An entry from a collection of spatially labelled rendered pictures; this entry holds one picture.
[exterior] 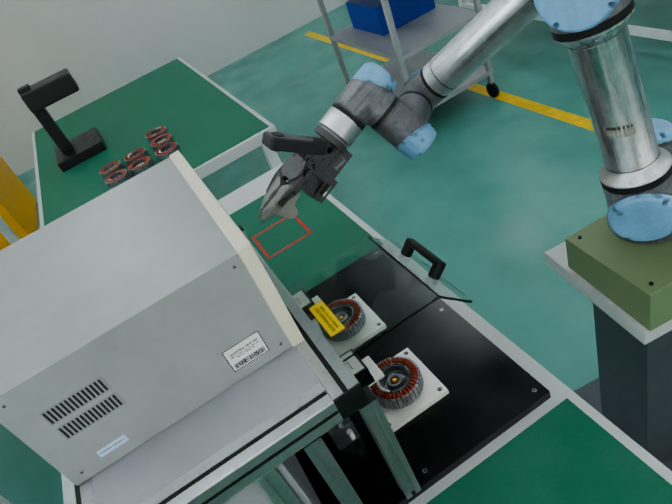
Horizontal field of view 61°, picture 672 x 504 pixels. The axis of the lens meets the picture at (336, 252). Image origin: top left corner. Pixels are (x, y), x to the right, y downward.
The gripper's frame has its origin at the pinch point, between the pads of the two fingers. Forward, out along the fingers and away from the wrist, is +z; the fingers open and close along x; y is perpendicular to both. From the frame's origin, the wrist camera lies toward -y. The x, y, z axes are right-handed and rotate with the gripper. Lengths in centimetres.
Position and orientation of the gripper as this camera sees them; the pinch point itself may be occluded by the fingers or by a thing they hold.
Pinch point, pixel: (261, 213)
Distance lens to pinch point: 109.9
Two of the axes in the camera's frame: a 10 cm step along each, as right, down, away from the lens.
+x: -4.4, -4.3, 7.9
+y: 6.5, 4.5, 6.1
